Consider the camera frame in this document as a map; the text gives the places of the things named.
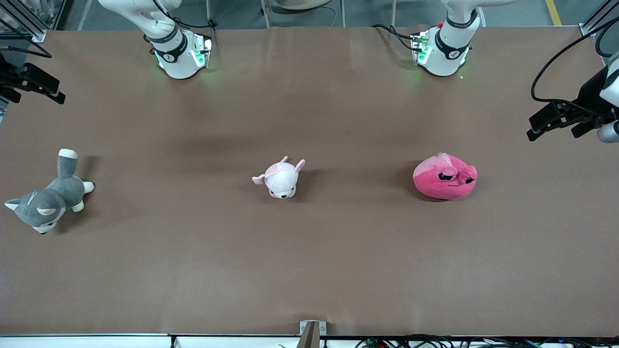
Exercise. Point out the beige stool with metal legs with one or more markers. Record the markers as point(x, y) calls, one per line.
point(304, 4)

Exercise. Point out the metal mounting bracket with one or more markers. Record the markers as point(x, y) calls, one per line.
point(310, 333)

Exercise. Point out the grey white husky plush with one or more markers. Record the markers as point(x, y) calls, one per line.
point(53, 198)

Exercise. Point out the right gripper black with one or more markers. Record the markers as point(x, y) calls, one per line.
point(9, 76)

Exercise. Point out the brown table cover sheet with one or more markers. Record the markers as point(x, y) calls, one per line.
point(338, 266)

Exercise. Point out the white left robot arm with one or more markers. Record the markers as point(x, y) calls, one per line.
point(449, 48)

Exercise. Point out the round hot pink plush toy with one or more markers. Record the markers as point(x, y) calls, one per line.
point(442, 181)

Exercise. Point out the small pale pink plush dog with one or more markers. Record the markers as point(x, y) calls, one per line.
point(283, 181)

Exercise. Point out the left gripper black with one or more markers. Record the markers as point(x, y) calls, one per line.
point(591, 95)

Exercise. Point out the aluminium frame profile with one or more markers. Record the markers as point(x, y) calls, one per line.
point(588, 30)
point(35, 33)

